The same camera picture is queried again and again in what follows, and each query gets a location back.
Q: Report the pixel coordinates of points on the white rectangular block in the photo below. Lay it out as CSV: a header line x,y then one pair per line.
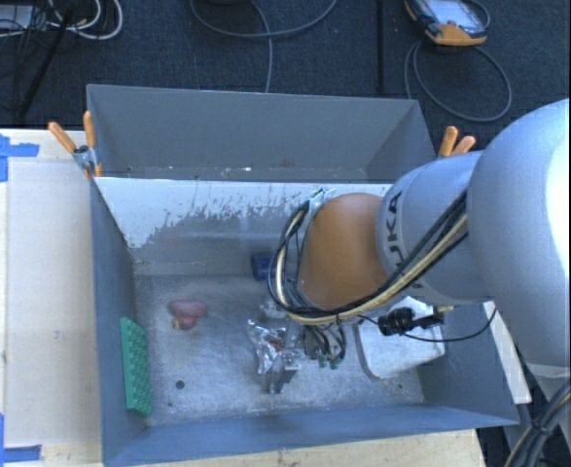
x,y
402,350

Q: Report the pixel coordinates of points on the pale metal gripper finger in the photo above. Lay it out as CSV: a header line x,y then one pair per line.
x,y
288,376
271,377

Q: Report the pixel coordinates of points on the black cylinder on white bracket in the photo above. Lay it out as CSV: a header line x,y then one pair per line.
x,y
395,321

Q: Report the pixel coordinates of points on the dark green flat block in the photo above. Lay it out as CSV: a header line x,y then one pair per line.
x,y
136,368

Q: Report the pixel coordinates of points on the grey metal bin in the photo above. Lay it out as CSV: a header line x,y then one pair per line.
x,y
217,348

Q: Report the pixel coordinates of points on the small blue box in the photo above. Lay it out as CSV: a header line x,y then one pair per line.
x,y
260,265

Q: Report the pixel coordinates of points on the red toy fruit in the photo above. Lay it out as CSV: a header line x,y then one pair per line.
x,y
187,312

